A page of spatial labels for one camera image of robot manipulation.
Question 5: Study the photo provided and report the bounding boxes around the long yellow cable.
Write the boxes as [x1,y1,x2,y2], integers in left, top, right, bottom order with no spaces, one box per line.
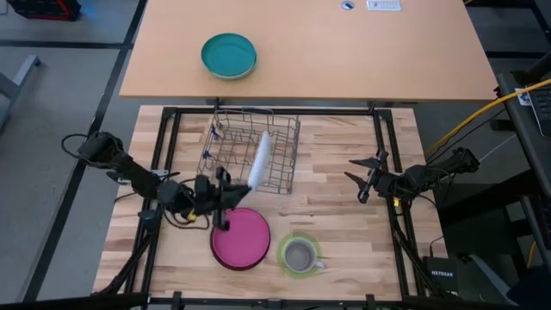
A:
[424,78,551,156]

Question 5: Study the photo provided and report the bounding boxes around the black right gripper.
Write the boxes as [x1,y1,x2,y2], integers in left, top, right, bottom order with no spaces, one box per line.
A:
[343,148,408,205]

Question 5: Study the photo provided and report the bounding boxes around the teal plate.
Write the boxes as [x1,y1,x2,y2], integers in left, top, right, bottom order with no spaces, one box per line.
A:
[200,32,258,81]

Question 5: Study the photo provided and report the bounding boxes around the pink plastic plate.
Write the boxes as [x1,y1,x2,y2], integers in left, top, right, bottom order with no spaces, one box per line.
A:
[209,206,272,272]

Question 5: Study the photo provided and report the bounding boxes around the grey table leg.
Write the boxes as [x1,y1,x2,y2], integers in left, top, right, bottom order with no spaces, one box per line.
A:
[0,54,42,130]

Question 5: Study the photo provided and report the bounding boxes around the black Netgear network switch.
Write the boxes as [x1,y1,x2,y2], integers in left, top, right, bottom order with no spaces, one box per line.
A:
[422,256,460,294]

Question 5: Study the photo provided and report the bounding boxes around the white paper label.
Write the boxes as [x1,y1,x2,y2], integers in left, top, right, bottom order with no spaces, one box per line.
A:
[514,88,535,107]

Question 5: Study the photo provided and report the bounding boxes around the tan wooden desk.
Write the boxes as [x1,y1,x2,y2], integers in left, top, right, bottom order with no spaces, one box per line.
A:
[119,0,499,103]

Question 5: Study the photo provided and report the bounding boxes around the white power strip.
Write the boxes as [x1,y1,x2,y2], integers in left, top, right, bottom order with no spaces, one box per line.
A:
[366,0,402,12]

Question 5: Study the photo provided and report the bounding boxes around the white plate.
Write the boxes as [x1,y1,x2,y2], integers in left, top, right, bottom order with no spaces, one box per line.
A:
[247,130,273,191]

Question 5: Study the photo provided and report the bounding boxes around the green translucent plate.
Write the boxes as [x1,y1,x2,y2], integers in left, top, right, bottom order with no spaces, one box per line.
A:
[277,232,323,280]

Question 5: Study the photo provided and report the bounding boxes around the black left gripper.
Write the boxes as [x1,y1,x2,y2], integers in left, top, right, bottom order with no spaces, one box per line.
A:
[191,165,254,233]

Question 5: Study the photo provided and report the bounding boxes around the grey wire dish rack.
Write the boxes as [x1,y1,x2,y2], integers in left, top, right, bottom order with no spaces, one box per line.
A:
[196,107,301,195]

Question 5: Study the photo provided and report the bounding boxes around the black metal table frame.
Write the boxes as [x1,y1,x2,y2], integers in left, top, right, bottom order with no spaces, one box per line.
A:
[90,97,457,310]

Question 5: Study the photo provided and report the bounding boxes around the black keyboard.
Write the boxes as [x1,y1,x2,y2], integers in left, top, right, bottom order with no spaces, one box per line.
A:
[528,84,551,139]

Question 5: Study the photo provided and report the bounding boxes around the black and red crate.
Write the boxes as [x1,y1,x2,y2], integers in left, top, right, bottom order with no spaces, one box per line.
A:
[6,0,82,22]

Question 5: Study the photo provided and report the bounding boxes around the grey floral mug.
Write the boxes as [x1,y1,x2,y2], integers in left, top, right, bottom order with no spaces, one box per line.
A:
[283,238,328,274]

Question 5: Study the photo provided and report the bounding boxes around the dark side table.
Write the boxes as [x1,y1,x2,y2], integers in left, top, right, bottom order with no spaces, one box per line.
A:
[495,50,551,281]

